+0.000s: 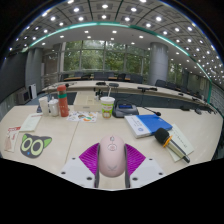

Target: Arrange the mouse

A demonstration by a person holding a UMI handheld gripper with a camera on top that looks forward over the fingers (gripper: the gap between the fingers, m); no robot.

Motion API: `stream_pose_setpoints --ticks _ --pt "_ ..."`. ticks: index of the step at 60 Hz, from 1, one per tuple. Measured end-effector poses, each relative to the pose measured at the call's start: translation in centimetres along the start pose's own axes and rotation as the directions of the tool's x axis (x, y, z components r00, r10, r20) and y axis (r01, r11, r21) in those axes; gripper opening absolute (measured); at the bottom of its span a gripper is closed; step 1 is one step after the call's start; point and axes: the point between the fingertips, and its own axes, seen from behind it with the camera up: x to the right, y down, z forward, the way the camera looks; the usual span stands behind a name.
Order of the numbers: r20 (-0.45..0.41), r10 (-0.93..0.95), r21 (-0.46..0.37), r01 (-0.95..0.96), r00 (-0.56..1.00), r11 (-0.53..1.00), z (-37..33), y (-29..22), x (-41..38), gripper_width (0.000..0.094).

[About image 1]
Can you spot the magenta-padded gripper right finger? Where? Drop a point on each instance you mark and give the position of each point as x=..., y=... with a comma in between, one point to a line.
x=135, y=158

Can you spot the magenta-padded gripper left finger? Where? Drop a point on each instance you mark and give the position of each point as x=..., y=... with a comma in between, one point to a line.
x=89, y=157

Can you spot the pink computer mouse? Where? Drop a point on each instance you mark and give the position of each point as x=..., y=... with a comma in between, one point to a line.
x=112, y=156

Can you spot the cat face mouse pad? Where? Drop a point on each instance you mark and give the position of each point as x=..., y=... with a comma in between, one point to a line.
x=35, y=145

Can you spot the blue and white folder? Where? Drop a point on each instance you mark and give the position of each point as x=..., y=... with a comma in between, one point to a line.
x=151, y=122

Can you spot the colourful sticker sheet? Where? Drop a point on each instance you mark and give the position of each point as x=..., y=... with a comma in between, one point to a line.
x=82, y=116

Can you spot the dark conference microphone unit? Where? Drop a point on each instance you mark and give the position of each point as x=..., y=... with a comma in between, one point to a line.
x=125, y=111

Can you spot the green printed paper cup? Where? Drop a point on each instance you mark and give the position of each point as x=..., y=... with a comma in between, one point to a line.
x=107, y=108

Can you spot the beige cardboard box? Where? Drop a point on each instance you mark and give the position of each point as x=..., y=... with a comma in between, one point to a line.
x=86, y=101

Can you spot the red bottle with green band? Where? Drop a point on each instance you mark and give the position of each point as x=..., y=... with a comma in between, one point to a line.
x=63, y=103

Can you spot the white mug with lid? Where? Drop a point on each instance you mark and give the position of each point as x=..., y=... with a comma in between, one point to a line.
x=54, y=108

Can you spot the white paper booklet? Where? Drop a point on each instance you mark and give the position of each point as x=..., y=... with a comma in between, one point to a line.
x=31, y=122

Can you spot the stack of white paper cups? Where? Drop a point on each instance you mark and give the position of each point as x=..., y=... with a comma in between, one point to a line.
x=43, y=106

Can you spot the long curved conference desk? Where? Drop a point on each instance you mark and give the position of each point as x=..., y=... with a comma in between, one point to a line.
x=130, y=87

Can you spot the red printed brochure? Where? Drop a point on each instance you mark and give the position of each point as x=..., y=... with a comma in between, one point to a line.
x=12, y=139

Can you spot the row of dark chairs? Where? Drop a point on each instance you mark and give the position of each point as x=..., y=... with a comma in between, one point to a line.
x=100, y=76

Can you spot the white standing panel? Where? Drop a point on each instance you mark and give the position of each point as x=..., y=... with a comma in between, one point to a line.
x=33, y=91

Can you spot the grey equipment cabinet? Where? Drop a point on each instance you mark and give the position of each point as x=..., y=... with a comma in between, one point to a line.
x=22, y=96

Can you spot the ceiling lights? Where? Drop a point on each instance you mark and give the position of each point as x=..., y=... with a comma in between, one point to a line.
x=105, y=6

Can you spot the large dark wall screen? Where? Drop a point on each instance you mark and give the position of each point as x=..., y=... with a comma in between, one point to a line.
x=11, y=76

